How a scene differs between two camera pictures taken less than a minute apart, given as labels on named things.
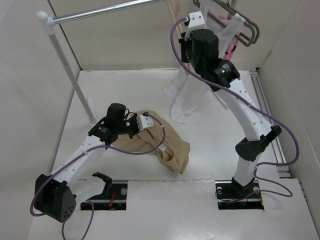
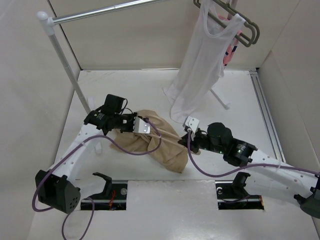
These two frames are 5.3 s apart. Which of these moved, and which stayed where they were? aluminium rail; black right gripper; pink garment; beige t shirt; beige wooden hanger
Moved: beige wooden hanger; black right gripper
Stayed: beige t shirt; pink garment; aluminium rail
